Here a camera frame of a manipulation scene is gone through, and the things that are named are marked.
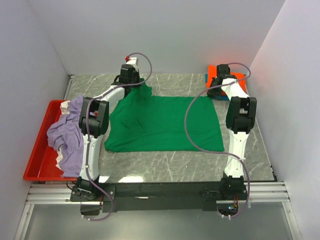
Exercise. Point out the lavender t-shirt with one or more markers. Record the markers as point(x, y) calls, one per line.
point(66, 133)

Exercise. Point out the red plastic tray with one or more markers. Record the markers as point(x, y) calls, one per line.
point(41, 166)

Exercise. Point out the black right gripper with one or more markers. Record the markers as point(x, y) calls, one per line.
point(210, 92)

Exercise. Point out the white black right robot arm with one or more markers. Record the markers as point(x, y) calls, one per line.
point(240, 120)

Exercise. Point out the black base beam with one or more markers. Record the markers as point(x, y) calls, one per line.
point(153, 196)

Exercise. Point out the white pink garment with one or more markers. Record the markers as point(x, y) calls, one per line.
point(64, 107)

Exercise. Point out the folded teal t-shirt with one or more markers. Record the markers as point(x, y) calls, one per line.
point(216, 93)

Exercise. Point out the folded orange t-shirt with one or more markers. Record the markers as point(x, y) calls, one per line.
point(235, 86)

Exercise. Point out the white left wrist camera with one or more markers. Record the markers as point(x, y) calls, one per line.
point(132, 60)

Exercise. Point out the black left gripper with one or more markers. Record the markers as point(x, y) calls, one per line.
point(137, 73)

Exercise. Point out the green t-shirt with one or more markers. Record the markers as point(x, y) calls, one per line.
point(143, 122)

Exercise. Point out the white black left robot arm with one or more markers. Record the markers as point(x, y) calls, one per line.
point(94, 123)

